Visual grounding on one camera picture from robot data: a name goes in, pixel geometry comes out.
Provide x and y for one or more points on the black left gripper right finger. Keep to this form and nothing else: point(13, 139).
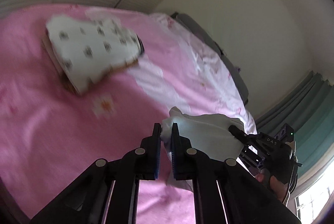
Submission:
point(180, 157)

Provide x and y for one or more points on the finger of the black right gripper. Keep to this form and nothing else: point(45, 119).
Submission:
point(237, 133)

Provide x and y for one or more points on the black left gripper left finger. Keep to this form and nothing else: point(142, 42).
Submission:
point(151, 157)

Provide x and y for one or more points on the light grey small garment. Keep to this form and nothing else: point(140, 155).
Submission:
point(207, 133)

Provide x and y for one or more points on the right hand in glove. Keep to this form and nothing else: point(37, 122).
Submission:
point(280, 174)

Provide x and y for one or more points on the green curtain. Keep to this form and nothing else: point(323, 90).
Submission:
point(308, 109)

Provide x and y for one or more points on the pink floral bed cover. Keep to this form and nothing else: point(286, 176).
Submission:
point(49, 136)

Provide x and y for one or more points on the white patterned folded garment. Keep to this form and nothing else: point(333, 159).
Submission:
point(62, 27)

